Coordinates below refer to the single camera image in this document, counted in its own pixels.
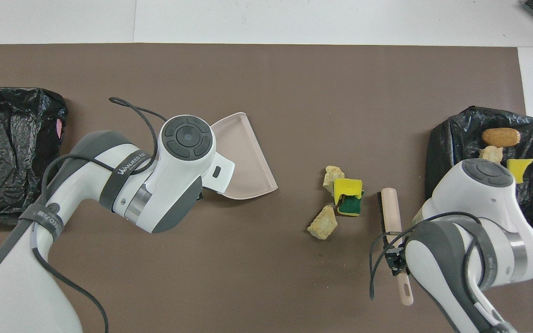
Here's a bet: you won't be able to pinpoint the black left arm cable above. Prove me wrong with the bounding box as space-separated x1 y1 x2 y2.
31 96 171 333

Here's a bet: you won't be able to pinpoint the small yellow sponge piece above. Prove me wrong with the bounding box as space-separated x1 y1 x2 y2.
506 158 533 185

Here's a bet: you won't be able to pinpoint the large yellow sponge piece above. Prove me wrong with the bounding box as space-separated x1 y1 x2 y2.
333 178 364 205

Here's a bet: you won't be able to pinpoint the beige plastic dustpan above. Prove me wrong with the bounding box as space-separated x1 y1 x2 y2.
203 112 279 201

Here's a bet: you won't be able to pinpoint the beige crumbly foam chunk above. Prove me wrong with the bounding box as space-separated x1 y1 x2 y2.
307 204 339 241
322 165 346 193
479 145 504 164

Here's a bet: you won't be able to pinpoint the beige hand brush black bristles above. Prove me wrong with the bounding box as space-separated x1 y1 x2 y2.
377 187 415 307

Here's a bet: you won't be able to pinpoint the brown bread roll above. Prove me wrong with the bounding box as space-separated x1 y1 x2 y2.
481 127 522 148

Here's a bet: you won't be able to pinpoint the green and yellow sponge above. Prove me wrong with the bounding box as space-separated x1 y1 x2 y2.
337 194 365 217

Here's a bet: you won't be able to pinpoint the brown table mat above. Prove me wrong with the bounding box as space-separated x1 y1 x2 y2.
0 43 533 333

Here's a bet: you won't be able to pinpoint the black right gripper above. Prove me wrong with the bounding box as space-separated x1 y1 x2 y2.
383 234 409 277

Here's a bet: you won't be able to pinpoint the black bagged bin pink mark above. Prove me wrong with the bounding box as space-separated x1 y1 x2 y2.
0 86 69 226

